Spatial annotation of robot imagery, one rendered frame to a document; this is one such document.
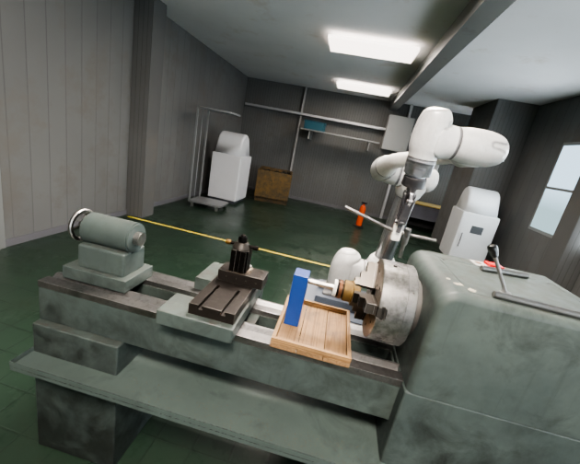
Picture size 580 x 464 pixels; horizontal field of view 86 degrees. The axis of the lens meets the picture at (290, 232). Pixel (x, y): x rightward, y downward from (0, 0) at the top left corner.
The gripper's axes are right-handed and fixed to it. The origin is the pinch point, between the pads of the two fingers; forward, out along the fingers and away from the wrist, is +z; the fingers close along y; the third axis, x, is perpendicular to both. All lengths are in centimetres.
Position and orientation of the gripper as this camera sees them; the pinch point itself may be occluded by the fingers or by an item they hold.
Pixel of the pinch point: (397, 230)
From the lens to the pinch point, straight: 117.1
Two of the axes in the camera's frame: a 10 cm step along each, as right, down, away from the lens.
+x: 9.5, 2.5, -1.7
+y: -2.6, 3.7, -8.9
